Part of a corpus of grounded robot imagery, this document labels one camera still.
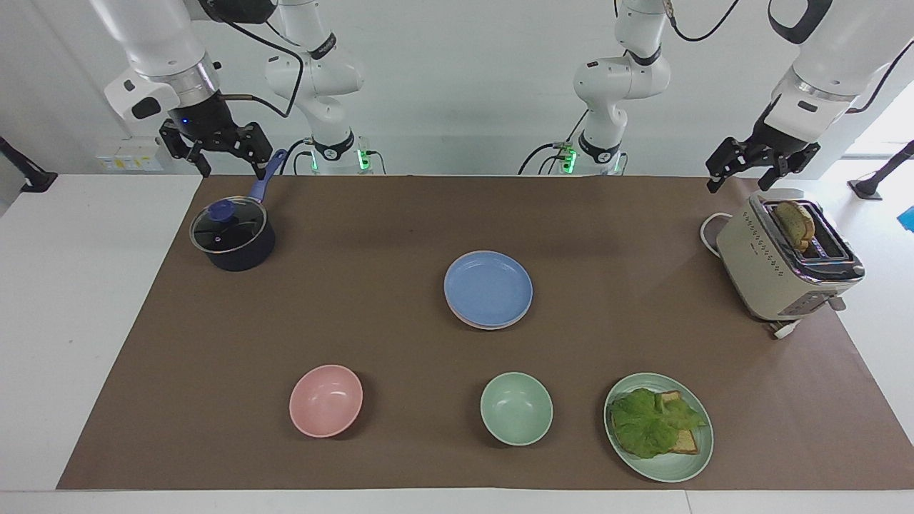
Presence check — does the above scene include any green bowl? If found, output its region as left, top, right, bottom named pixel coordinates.
left=479, top=371, right=555, bottom=448

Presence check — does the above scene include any white wall socket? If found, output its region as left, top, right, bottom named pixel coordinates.
left=96, top=138, right=164, bottom=173

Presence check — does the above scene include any green lettuce leaf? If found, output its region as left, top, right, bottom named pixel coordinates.
left=608, top=387, right=708, bottom=460

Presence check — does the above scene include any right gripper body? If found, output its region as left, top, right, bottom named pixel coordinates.
left=169, top=94, right=243, bottom=147

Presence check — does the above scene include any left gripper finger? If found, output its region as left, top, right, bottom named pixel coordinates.
left=705, top=136, right=760, bottom=194
left=757, top=143, right=821, bottom=193

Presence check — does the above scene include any dark blue saucepan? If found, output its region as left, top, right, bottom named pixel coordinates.
left=189, top=148, right=288, bottom=273

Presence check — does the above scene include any toasted bread slice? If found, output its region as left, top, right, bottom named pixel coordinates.
left=658, top=390, right=701, bottom=455

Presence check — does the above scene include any bread slice with dark specks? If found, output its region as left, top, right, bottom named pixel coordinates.
left=773, top=200, right=816, bottom=251

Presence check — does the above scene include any black stand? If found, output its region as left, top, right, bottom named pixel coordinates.
left=0, top=136, right=59, bottom=193
left=848, top=140, right=914, bottom=201

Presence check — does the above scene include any pink bowl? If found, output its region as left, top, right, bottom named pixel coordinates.
left=288, top=364, right=364, bottom=439

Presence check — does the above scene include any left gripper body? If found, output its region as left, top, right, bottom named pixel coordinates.
left=748, top=100, right=813, bottom=159

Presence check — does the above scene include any black cable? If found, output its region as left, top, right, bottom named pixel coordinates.
left=518, top=141, right=576, bottom=176
left=280, top=138, right=316, bottom=176
left=847, top=41, right=914, bottom=115
left=663, top=0, right=740, bottom=43
left=207, top=0, right=306, bottom=119

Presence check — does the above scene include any blue plate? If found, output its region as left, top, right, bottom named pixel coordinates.
left=443, top=250, right=534, bottom=328

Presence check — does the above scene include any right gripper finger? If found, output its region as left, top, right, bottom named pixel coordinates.
left=214, top=122, right=274, bottom=180
left=159, top=119, right=214, bottom=178

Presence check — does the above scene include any glass lid with blue knob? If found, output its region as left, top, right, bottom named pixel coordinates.
left=190, top=198, right=268, bottom=255

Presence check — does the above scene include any green plate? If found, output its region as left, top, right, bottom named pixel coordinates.
left=603, top=372, right=715, bottom=484

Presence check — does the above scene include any beige toaster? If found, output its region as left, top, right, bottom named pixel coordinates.
left=715, top=191, right=866, bottom=323

